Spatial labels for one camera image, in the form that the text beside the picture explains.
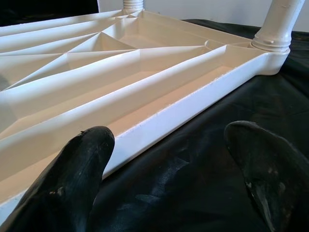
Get black plastic table cloth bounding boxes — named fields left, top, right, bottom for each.
left=0, top=18, right=309, bottom=232

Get white plastic table top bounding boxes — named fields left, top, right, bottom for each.
left=0, top=9, right=290, bottom=213

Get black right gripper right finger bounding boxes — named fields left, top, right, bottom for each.
left=224, top=120, right=309, bottom=232

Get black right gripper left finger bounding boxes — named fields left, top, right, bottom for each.
left=4, top=125, right=115, bottom=232

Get white plastic table leg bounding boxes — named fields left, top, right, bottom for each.
left=251, top=0, right=305, bottom=53
left=123, top=0, right=145, bottom=12

